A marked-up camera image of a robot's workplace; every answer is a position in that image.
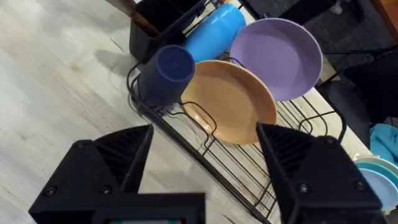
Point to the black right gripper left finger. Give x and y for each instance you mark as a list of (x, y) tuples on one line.
[(84, 174)]

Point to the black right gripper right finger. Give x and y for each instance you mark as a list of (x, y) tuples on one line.
[(320, 183)]

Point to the wooden spoon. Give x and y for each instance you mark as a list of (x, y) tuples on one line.
[(136, 14)]

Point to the stack of pale blue plates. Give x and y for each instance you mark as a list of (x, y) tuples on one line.
[(381, 183)]

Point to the teal cloth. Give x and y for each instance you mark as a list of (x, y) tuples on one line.
[(385, 141)]

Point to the black office chair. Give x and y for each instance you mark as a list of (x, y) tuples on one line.
[(373, 84)]

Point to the tan plate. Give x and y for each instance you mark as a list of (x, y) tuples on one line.
[(233, 102)]

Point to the dark blue cup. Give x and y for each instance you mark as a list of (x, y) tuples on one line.
[(164, 77)]

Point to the purple plate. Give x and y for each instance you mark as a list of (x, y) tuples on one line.
[(276, 59)]

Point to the black cutlery holder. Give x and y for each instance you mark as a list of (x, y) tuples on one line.
[(146, 46)]

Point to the light blue cup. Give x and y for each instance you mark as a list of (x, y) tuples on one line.
[(214, 31)]

